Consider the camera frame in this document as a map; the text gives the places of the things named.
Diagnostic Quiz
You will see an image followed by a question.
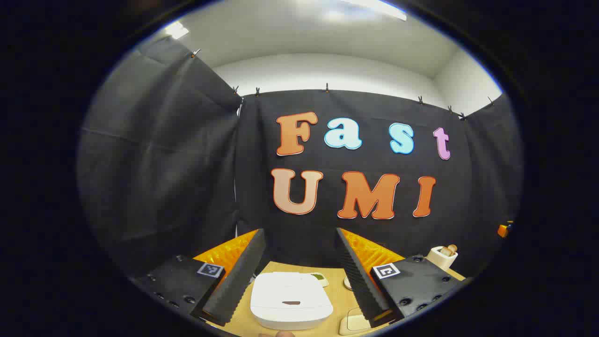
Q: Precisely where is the ceiling light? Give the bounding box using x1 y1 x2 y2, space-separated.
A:
164 21 190 40

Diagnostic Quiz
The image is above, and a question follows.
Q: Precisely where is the black backdrop cloth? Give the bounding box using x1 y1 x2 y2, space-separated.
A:
77 37 522 281

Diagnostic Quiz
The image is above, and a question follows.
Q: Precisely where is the cream rounded container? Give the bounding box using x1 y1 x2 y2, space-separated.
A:
339 308 375 336

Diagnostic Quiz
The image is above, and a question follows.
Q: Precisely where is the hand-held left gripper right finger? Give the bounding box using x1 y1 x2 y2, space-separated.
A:
335 228 468 328

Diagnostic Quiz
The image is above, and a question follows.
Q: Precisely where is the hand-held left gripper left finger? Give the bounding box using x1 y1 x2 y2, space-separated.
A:
132 228 266 327

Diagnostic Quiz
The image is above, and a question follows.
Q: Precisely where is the cream toaster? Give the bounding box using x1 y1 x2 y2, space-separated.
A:
426 246 459 271

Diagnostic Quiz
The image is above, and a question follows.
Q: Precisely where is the white rice cooker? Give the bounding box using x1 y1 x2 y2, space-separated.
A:
250 272 334 330

